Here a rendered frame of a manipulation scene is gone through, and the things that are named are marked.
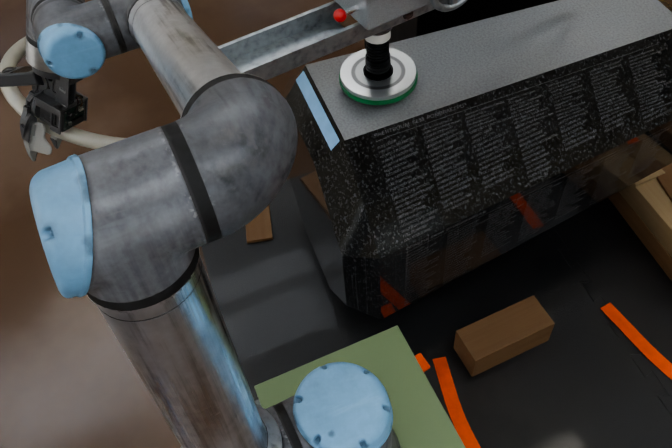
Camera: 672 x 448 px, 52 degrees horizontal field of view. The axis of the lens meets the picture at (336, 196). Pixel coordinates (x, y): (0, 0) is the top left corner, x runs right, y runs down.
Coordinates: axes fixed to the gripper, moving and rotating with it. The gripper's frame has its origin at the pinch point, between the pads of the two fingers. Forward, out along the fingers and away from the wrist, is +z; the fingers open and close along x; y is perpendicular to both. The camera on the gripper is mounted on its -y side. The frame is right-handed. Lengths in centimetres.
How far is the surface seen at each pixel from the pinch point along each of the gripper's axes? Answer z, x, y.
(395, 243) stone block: 29, 62, 64
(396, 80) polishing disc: -5, 84, 43
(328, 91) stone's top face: 6, 80, 27
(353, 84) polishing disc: -1, 78, 34
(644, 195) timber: 27, 152, 128
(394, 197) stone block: 19, 67, 58
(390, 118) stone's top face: 3, 77, 47
